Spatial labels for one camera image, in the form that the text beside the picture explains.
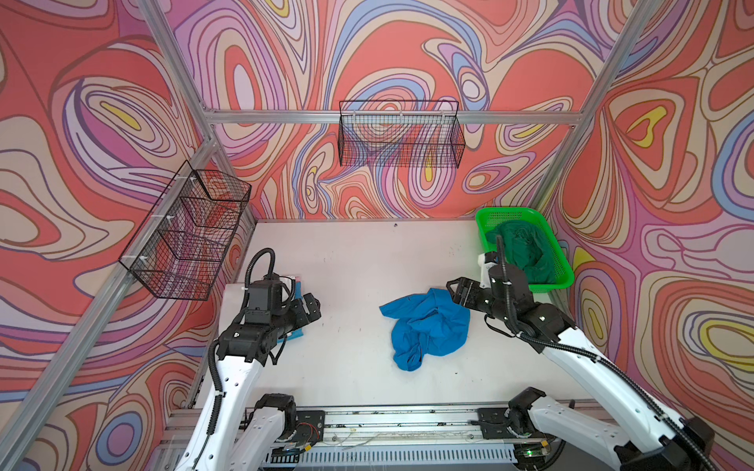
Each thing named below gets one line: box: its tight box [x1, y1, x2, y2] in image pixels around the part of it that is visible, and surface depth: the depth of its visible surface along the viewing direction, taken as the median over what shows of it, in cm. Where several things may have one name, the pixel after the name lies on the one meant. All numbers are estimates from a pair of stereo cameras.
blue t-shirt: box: [378, 287, 471, 372], surface depth 86 cm
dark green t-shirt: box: [485, 219, 557, 285], surface depth 105 cm
